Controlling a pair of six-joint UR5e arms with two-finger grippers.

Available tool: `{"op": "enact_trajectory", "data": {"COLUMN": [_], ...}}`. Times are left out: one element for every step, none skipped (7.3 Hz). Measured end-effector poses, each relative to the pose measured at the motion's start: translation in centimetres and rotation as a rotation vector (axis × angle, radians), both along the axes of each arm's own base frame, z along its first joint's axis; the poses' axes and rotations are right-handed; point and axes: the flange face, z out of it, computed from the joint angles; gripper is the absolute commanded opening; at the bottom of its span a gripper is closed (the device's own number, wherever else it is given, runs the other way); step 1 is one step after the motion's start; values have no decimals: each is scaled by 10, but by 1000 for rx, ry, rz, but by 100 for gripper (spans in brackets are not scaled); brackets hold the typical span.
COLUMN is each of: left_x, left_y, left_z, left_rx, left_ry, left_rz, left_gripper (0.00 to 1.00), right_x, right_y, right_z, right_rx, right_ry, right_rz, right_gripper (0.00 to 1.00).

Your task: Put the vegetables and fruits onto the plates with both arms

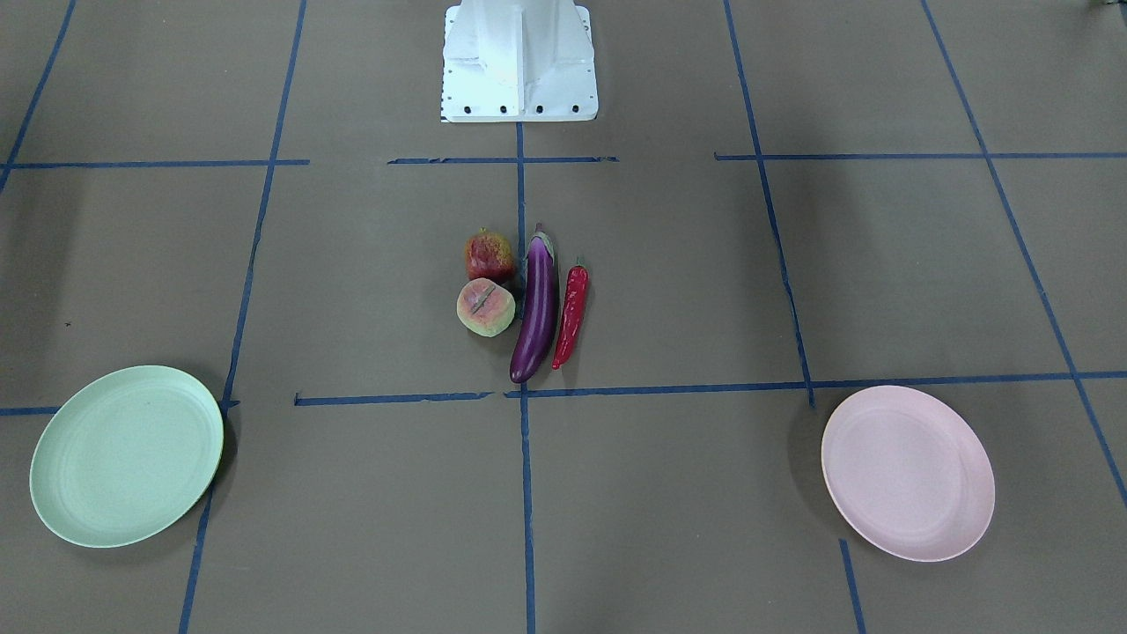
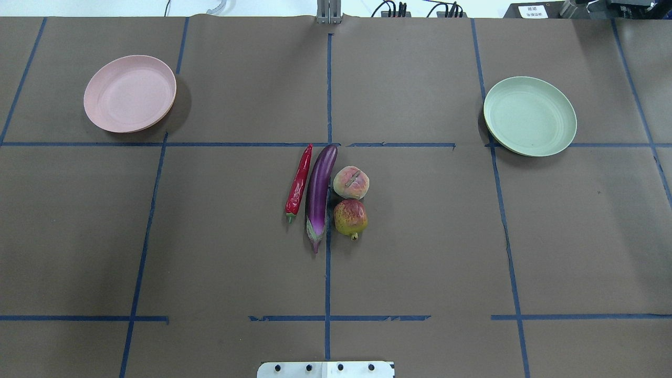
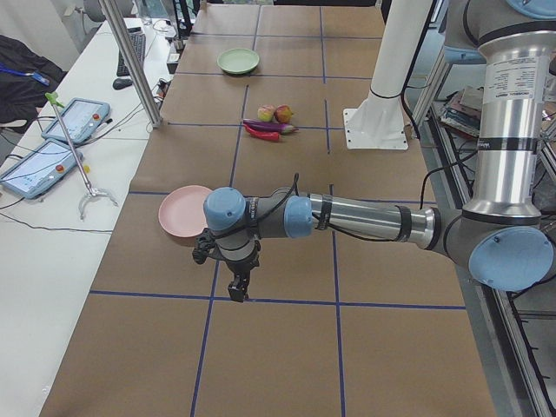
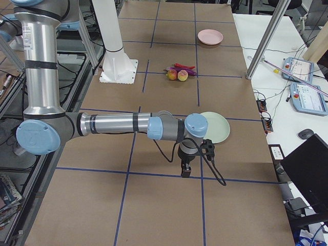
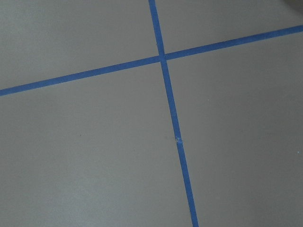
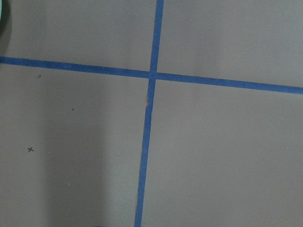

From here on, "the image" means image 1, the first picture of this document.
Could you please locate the red chili pepper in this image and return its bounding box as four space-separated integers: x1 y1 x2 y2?
551 258 589 370

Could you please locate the red pomegranate fruit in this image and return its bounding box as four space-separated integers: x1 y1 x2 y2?
463 227 516 284

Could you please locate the pink green peach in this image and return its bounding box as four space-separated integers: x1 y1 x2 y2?
456 277 516 338

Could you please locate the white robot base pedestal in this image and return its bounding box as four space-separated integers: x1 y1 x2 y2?
440 1 600 123

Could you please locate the light green plate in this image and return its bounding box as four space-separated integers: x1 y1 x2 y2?
28 365 225 550

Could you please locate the purple eggplant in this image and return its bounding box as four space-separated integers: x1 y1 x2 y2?
511 224 559 385

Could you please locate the pink plate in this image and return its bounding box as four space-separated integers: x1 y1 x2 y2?
820 385 997 563

